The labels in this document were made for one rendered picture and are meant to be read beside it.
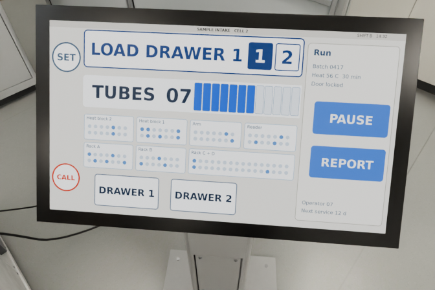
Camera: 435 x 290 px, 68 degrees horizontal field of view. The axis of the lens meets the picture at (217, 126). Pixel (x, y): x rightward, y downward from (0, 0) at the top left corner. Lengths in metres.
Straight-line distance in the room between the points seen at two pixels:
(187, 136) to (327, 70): 0.21
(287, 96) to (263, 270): 1.10
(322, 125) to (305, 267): 1.14
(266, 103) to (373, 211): 0.21
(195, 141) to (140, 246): 1.15
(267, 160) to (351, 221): 0.14
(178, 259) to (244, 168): 1.06
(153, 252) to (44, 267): 0.46
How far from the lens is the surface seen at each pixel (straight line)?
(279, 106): 0.44
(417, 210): 1.88
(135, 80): 0.46
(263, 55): 0.44
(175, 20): 0.46
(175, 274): 1.46
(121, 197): 0.49
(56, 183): 0.53
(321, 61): 0.46
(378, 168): 0.49
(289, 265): 1.53
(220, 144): 0.45
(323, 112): 0.46
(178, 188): 0.47
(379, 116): 0.48
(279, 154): 0.45
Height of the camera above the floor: 1.40
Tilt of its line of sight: 46 degrees down
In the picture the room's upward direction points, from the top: straight up
